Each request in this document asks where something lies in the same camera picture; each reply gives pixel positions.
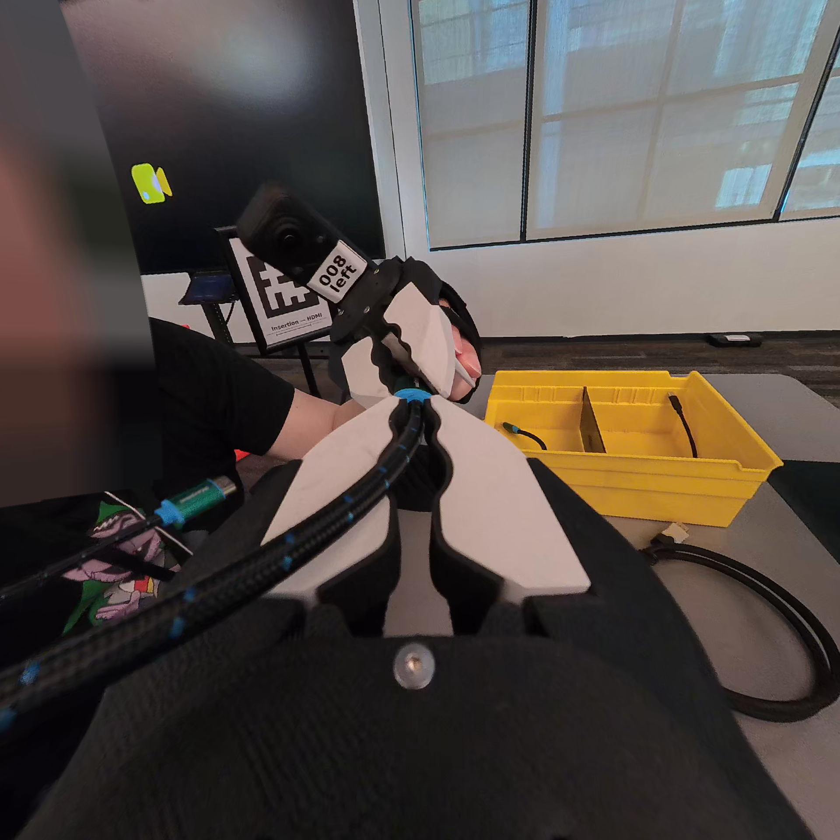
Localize person's left forearm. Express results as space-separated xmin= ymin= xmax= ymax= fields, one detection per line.
xmin=259 ymin=387 xmax=368 ymax=460

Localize framed marker sign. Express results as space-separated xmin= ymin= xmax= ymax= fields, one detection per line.
xmin=215 ymin=225 xmax=337 ymax=357

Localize black rolling stand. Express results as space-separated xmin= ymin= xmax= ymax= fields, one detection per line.
xmin=197 ymin=298 xmax=322 ymax=398

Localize window with roller shades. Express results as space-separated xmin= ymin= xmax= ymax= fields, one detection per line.
xmin=410 ymin=0 xmax=840 ymax=252

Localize yellow plastic bin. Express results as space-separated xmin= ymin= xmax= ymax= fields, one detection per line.
xmin=484 ymin=369 xmax=784 ymax=528

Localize thick black cable silver plug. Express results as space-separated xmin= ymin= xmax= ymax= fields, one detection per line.
xmin=640 ymin=521 xmax=840 ymax=724

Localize small tablet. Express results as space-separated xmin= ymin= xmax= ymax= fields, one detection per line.
xmin=179 ymin=271 xmax=237 ymax=307

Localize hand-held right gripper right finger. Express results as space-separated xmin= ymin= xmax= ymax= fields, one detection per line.
xmin=423 ymin=398 xmax=593 ymax=635

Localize black braided hdmi cable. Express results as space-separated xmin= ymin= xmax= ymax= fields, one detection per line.
xmin=0 ymin=387 xmax=437 ymax=739

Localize thin black cable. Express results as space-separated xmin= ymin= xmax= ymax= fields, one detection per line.
xmin=667 ymin=392 xmax=698 ymax=458

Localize large black screen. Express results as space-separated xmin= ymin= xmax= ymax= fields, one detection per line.
xmin=62 ymin=0 xmax=388 ymax=277

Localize person's left hand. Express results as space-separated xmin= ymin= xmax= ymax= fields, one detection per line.
xmin=450 ymin=325 xmax=484 ymax=404

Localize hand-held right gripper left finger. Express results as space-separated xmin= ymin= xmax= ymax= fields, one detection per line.
xmin=259 ymin=398 xmax=421 ymax=635

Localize yellow camera-shaped sticker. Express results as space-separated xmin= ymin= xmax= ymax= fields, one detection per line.
xmin=130 ymin=163 xmax=174 ymax=206

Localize person's black printed shirt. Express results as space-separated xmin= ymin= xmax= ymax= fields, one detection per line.
xmin=0 ymin=315 xmax=296 ymax=664

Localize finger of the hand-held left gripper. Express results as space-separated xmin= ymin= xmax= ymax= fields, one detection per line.
xmin=340 ymin=338 xmax=403 ymax=409
xmin=373 ymin=282 xmax=476 ymax=400

